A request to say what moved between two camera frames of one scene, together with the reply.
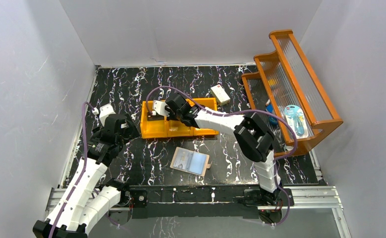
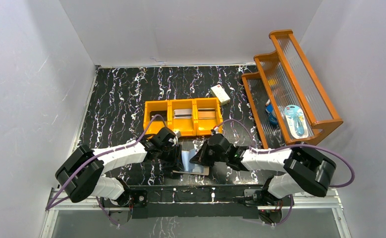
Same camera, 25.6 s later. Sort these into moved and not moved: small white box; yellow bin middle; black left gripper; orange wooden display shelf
Moved: black left gripper
Not moved: yellow bin middle; orange wooden display shelf; small white box
